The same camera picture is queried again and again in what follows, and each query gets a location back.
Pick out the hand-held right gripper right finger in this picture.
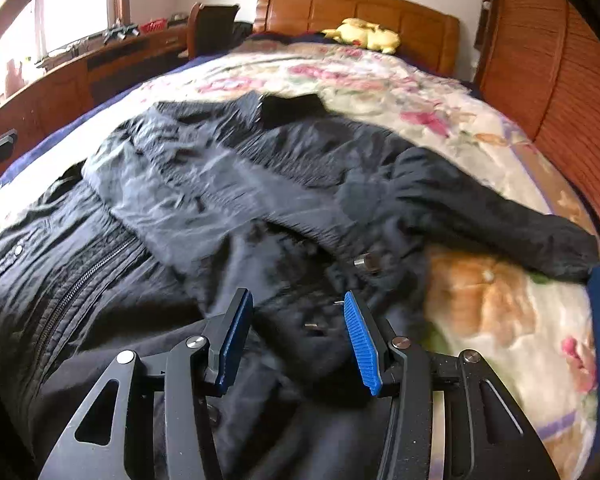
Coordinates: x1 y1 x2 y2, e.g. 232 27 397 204
343 291 561 480

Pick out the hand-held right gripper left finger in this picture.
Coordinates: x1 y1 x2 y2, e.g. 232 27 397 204
37 287 255 480

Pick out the black jacket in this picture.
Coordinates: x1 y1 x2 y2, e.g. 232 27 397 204
0 91 600 480

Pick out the wooden desk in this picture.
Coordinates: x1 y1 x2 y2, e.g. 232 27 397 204
0 20 201 201

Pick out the floral blanket bed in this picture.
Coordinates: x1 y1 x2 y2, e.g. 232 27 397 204
0 35 600 480

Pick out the window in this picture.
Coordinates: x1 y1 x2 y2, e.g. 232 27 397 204
0 0 131 101

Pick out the black toy model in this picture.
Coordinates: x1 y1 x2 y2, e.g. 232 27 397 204
102 24 141 44

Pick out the wooden chair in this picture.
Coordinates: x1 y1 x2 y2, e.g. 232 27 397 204
186 2 253 61

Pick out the yellow plush toy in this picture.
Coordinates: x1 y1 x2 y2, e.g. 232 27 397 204
321 17 401 56

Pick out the wooden bed headboard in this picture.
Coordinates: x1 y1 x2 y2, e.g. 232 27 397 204
252 0 461 78

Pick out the wooden wardrobe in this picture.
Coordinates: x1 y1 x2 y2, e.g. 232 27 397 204
475 0 600 241

